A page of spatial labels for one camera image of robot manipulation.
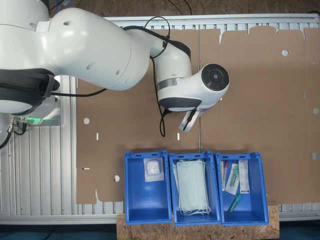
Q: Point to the packet with green tube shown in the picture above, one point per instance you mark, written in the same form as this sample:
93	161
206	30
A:
233	178

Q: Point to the blue bin holding cotton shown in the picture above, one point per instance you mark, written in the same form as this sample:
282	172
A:
150	200

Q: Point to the packet with red-capped tube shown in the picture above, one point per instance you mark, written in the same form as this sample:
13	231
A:
225	175

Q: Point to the chipboard wood block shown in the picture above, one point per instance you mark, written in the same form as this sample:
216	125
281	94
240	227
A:
200	232

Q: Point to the loose green tube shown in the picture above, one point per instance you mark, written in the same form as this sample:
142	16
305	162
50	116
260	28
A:
235	203

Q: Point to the cotton in clear bag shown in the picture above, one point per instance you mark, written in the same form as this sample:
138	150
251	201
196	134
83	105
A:
153	168

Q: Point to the long white printed packet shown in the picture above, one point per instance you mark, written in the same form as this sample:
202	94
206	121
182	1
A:
244	177

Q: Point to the brown cardboard sheet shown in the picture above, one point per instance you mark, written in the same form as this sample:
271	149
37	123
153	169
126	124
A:
262	112
112	150

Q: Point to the stack of pale masks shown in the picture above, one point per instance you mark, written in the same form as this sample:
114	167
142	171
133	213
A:
191	185

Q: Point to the blue bin holding masks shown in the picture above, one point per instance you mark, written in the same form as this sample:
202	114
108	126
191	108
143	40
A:
213	195

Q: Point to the blue bin holding tubes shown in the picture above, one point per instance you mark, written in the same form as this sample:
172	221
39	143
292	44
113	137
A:
255	175

